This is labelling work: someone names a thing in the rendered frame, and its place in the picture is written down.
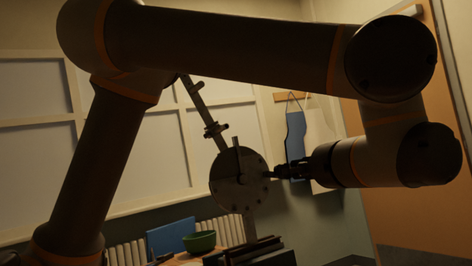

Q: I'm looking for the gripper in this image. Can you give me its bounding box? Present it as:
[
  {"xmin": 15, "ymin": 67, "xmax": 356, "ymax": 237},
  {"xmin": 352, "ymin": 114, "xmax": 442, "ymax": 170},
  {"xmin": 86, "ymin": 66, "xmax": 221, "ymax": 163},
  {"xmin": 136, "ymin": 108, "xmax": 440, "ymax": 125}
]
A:
[{"xmin": 263, "ymin": 140, "xmax": 346, "ymax": 189}]

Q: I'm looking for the grey knee joint disc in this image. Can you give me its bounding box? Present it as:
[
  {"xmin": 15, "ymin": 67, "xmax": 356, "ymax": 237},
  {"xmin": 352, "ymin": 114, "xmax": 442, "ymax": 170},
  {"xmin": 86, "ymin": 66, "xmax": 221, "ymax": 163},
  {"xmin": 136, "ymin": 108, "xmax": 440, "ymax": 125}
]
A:
[{"xmin": 209, "ymin": 145, "xmax": 271, "ymax": 215}]

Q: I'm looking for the grey upright shank bar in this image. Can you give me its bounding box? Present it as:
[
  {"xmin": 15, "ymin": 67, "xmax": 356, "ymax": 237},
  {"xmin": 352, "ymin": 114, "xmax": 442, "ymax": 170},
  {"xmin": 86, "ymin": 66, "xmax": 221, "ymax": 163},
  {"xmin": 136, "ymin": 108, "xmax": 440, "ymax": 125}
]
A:
[{"xmin": 241, "ymin": 211, "xmax": 259, "ymax": 245}]

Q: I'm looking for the grey thigh bar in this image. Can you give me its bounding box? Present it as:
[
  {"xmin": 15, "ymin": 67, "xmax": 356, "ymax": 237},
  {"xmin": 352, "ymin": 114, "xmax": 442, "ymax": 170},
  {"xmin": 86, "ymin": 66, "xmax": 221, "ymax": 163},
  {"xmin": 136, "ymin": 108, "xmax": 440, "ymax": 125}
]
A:
[{"xmin": 179, "ymin": 73, "xmax": 230, "ymax": 153}]

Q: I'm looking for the wooden tray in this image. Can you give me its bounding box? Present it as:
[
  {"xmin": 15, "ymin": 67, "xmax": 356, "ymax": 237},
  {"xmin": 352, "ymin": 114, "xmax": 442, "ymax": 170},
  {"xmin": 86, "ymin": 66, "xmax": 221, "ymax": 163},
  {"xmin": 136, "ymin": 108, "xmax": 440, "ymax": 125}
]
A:
[{"xmin": 158, "ymin": 245, "xmax": 226, "ymax": 266}]

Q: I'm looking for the blue apron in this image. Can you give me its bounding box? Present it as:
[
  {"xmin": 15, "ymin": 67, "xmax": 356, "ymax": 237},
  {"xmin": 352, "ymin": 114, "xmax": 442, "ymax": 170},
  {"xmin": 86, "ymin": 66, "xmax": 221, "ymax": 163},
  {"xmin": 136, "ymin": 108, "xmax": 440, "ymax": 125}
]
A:
[{"xmin": 284, "ymin": 91, "xmax": 308, "ymax": 184}]

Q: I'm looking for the white apron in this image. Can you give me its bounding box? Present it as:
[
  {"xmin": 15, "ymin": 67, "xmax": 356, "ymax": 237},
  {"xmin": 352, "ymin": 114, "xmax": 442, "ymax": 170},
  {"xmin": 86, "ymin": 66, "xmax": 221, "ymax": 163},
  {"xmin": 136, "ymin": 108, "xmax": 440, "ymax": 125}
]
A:
[{"xmin": 303, "ymin": 92, "xmax": 348, "ymax": 196}]

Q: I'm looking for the white ribbed radiator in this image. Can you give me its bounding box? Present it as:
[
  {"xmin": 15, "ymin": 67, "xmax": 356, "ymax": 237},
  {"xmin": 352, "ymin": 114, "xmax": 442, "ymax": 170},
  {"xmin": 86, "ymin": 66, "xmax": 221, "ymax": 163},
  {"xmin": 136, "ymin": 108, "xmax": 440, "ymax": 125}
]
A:
[{"xmin": 104, "ymin": 213, "xmax": 247, "ymax": 266}]

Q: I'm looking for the green bowl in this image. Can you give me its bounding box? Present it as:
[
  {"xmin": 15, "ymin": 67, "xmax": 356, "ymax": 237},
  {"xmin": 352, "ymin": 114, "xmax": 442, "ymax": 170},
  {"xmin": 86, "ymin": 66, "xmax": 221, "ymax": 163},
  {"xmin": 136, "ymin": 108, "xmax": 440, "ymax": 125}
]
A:
[{"xmin": 182, "ymin": 230, "xmax": 218, "ymax": 255}]

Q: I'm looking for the blue flat board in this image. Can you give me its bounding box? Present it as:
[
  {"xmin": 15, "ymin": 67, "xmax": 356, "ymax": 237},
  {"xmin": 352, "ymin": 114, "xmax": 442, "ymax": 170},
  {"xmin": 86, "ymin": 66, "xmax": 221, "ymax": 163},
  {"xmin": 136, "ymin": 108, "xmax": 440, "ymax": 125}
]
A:
[{"xmin": 145, "ymin": 215, "xmax": 197, "ymax": 263}]

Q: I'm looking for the orange door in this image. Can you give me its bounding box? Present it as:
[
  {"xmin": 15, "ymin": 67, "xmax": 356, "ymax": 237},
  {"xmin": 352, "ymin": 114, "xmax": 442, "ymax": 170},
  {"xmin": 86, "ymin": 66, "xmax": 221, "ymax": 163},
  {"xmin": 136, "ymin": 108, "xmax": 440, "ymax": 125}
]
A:
[{"xmin": 338, "ymin": 0, "xmax": 472, "ymax": 261}]

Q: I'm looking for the dark hand tool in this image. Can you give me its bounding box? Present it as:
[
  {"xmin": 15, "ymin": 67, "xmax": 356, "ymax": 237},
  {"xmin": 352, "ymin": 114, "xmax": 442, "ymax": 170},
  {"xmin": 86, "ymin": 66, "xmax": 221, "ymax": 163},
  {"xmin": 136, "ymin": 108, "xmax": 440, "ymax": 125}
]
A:
[{"xmin": 144, "ymin": 251, "xmax": 175, "ymax": 266}]

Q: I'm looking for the grey door closer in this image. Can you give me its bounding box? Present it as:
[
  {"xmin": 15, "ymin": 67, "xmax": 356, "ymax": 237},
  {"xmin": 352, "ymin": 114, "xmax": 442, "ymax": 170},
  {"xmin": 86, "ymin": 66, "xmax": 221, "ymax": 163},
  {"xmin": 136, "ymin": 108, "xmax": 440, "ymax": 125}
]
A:
[{"xmin": 397, "ymin": 4, "xmax": 424, "ymax": 18}]

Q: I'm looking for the wooden coat rail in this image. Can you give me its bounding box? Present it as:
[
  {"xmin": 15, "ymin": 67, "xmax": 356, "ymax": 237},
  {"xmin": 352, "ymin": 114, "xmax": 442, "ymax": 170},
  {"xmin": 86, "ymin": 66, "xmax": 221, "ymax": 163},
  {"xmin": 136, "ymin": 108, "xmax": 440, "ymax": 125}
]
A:
[{"xmin": 272, "ymin": 89, "xmax": 313, "ymax": 103}]

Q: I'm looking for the grey drop-lock ring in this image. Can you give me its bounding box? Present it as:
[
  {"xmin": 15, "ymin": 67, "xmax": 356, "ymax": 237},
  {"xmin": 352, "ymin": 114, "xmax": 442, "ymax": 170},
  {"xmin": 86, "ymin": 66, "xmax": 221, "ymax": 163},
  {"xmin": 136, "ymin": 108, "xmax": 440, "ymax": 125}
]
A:
[{"xmin": 203, "ymin": 121, "xmax": 230, "ymax": 140}]

